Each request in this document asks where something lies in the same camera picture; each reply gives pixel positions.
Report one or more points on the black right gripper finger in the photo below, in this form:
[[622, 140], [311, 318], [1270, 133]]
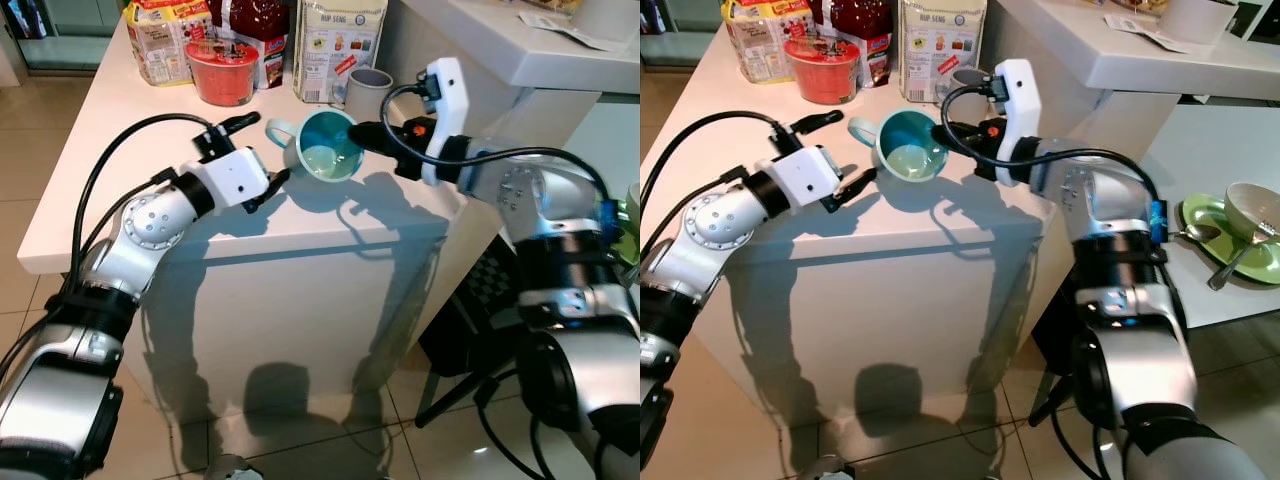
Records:
[[378, 138], [955, 137]]

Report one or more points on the white cracker bag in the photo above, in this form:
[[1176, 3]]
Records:
[[940, 50], [335, 50]]

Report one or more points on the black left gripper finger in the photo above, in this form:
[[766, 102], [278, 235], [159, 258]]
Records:
[[816, 122], [268, 190], [850, 190], [238, 124]]

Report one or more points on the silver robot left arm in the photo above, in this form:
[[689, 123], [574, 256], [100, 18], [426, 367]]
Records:
[[715, 225], [150, 220]]

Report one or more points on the black lattice crate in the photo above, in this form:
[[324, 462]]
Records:
[[1055, 340], [470, 310]]

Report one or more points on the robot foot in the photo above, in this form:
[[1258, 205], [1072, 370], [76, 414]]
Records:
[[828, 468], [232, 468]]

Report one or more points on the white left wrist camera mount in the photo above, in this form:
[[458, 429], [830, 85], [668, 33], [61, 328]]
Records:
[[805, 175], [235, 178]]

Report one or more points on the red plastic container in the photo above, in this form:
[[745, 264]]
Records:
[[822, 78], [222, 80]]

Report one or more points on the white bowl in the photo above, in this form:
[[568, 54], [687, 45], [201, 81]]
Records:
[[1255, 205]]

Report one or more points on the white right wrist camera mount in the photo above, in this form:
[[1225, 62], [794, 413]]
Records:
[[447, 100], [1020, 100]]

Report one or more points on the pale green mug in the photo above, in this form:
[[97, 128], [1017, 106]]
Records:
[[325, 155], [905, 155]]

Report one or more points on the white kitchen counter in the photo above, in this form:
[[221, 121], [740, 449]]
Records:
[[900, 300], [300, 300]]

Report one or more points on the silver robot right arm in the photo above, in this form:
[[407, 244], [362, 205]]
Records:
[[580, 350], [1150, 360]]

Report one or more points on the black table leg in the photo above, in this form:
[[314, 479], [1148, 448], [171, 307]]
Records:
[[455, 400], [1050, 405]]

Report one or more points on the white round container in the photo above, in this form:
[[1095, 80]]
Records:
[[1200, 20]]

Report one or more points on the white paper leaflet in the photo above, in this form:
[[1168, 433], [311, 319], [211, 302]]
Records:
[[1150, 32], [565, 30]]

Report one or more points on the yellow snack bag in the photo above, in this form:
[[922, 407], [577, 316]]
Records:
[[760, 40], [160, 40]]

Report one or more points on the gold metal spoon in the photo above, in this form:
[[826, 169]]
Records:
[[1200, 232]]

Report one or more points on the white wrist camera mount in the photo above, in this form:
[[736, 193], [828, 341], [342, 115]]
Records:
[[447, 100], [805, 175], [1020, 100], [235, 178]]

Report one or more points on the metal fork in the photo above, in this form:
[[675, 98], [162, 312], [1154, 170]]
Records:
[[1230, 270]]

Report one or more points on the grey mug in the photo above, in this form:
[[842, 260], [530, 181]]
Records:
[[962, 85], [365, 95]]

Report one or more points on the dark red snack bag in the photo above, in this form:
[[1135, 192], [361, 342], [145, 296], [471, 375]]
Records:
[[255, 20], [860, 20]]

